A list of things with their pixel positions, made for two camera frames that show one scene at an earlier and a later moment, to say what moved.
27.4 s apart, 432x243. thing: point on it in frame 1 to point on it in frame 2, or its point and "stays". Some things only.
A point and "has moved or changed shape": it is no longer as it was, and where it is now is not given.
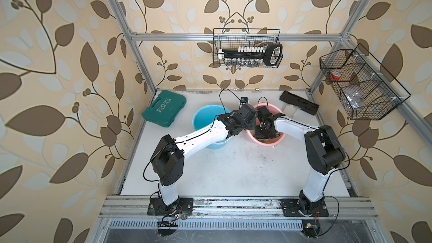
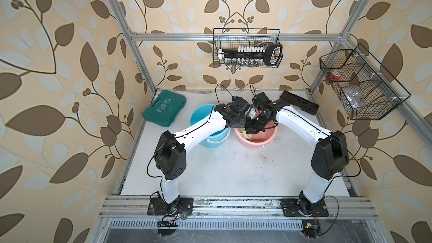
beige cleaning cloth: (264, 139) to (243, 131)
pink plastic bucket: (252, 134) has moved or changed shape
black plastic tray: (308, 106) stays
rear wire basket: (225, 38) stays
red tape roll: (335, 75) stays
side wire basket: (367, 89) stays
